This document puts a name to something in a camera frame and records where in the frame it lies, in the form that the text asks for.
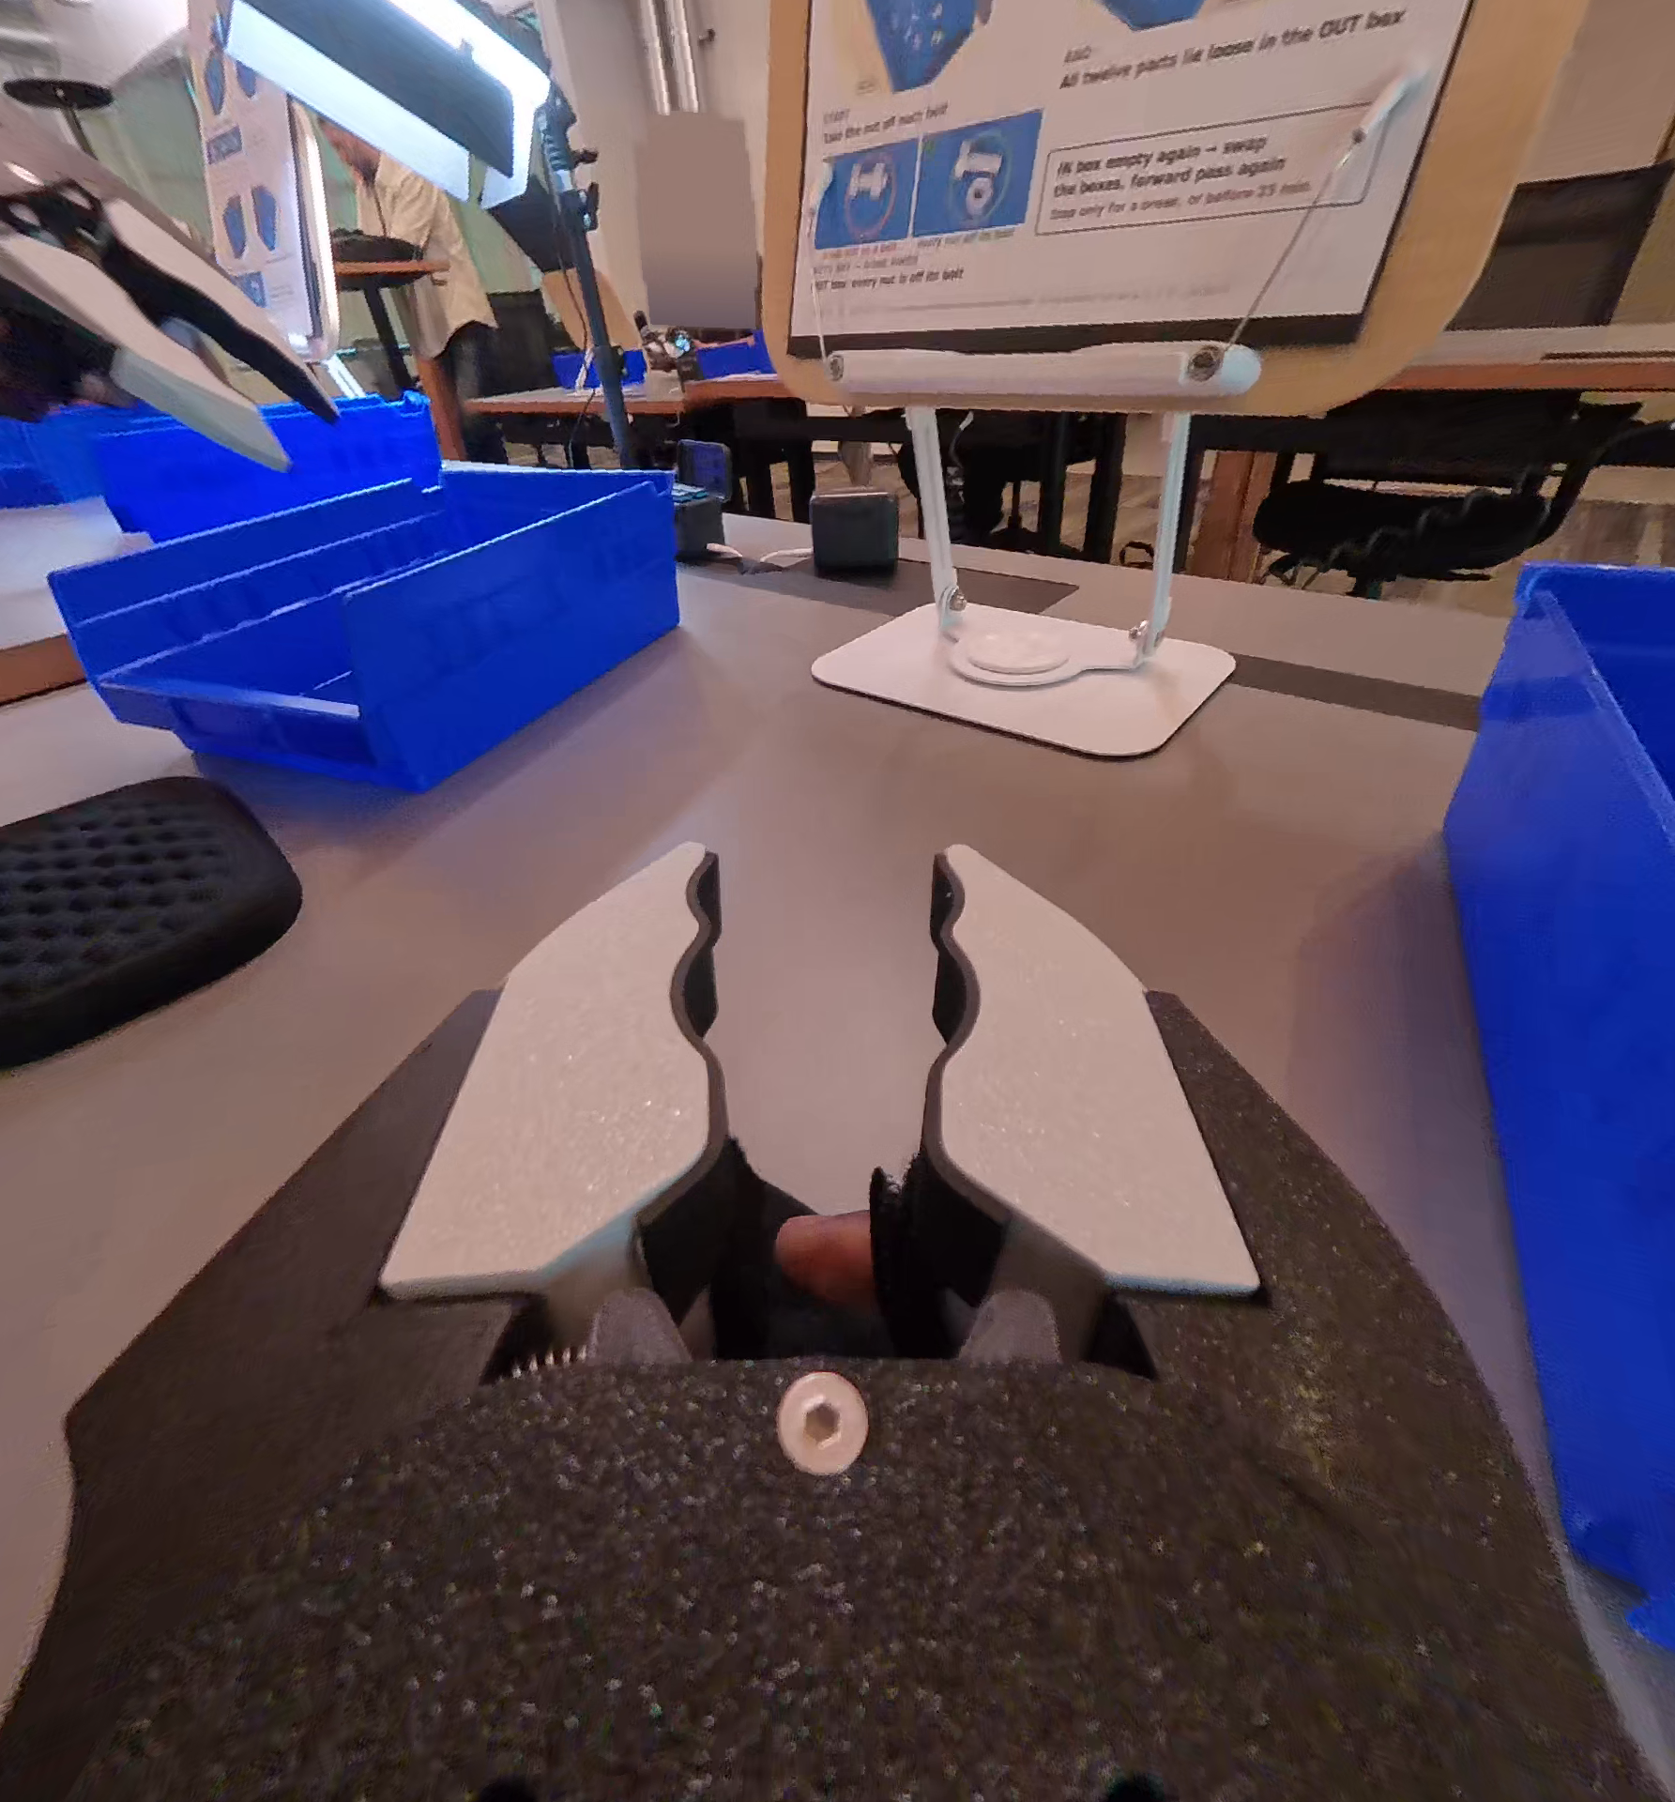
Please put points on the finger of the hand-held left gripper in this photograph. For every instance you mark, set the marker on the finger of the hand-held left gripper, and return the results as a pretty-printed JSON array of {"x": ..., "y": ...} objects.
[
  {"x": 176, "y": 392},
  {"x": 147, "y": 248}
]

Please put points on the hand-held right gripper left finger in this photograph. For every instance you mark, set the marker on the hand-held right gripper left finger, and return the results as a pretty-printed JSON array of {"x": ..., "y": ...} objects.
[{"x": 570, "y": 1112}]

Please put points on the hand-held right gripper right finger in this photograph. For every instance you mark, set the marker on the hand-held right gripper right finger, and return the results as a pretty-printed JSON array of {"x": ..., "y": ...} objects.
[{"x": 1091, "y": 1128}]

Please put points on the blue plastic bin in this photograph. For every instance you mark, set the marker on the blue plastic bin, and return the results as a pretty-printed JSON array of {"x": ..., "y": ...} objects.
[
  {"x": 7, "y": 458},
  {"x": 1597, "y": 1056},
  {"x": 344, "y": 450},
  {"x": 740, "y": 360},
  {"x": 501, "y": 676},
  {"x": 599, "y": 369}
]

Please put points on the person's right hand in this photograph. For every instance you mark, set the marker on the person's right hand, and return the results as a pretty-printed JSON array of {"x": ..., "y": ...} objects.
[{"x": 827, "y": 1253}]

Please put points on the black floor lamp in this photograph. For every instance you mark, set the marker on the black floor lamp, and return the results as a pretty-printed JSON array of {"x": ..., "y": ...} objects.
[{"x": 61, "y": 95}]

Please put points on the printed instruction sheet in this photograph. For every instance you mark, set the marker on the printed instruction sheet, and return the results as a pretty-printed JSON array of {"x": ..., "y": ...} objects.
[
  {"x": 1203, "y": 254},
  {"x": 254, "y": 155}
]

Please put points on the white document stand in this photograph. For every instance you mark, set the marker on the white document stand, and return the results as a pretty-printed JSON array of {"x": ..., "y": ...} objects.
[
  {"x": 1035, "y": 690},
  {"x": 323, "y": 367}
]

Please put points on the light grey table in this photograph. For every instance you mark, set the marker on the light grey table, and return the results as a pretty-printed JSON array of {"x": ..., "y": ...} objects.
[{"x": 7, "y": 591}]

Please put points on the studio light panel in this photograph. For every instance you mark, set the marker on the studio light panel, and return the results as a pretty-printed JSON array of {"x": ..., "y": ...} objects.
[{"x": 387, "y": 70}]

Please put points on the wooden office desk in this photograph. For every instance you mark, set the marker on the wooden office desk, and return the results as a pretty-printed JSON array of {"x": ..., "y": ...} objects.
[
  {"x": 570, "y": 402},
  {"x": 1597, "y": 360}
]

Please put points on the black light stand pole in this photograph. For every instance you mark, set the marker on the black light stand pole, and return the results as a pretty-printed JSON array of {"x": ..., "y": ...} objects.
[{"x": 591, "y": 309}]

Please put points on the black honeycomb wrist pad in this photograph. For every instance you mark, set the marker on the black honeycomb wrist pad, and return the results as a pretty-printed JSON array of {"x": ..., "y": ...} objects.
[{"x": 92, "y": 915}]

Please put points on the black device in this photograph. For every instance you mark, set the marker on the black device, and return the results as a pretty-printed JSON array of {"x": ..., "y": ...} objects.
[{"x": 703, "y": 493}]

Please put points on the dark grey box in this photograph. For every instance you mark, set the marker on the dark grey box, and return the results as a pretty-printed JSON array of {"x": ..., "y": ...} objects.
[{"x": 854, "y": 533}]

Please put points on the black office chair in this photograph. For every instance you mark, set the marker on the black office chair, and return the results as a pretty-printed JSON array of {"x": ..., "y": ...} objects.
[{"x": 1429, "y": 508}]

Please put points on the instruction sign board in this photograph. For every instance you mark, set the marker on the instruction sign board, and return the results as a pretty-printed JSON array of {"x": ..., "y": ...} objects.
[{"x": 1498, "y": 211}]

